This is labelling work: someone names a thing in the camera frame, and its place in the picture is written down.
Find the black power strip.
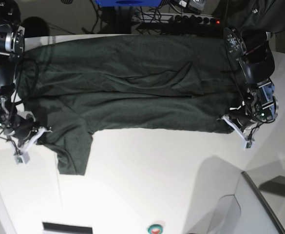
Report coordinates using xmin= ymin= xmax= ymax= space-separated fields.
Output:
xmin=171 ymin=14 xmax=221 ymax=26

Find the blue box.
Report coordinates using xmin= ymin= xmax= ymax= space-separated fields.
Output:
xmin=95 ymin=0 xmax=162 ymax=7

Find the red green emergency button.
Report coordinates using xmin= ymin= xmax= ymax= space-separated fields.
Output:
xmin=148 ymin=224 xmax=163 ymax=234

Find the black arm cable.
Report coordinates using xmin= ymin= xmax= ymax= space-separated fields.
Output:
xmin=9 ymin=58 xmax=40 ymax=110

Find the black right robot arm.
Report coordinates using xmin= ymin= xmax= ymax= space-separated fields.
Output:
xmin=0 ymin=0 xmax=38 ymax=147

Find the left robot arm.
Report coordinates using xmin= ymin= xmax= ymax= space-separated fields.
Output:
xmin=224 ymin=0 xmax=285 ymax=131

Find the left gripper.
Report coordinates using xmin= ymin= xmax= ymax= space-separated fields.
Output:
xmin=229 ymin=78 xmax=278 ymax=129

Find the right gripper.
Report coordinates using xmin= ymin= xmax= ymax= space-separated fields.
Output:
xmin=0 ymin=84 xmax=38 ymax=146

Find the dark green t-shirt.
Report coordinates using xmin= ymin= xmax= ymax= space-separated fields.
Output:
xmin=18 ymin=35 xmax=244 ymax=176

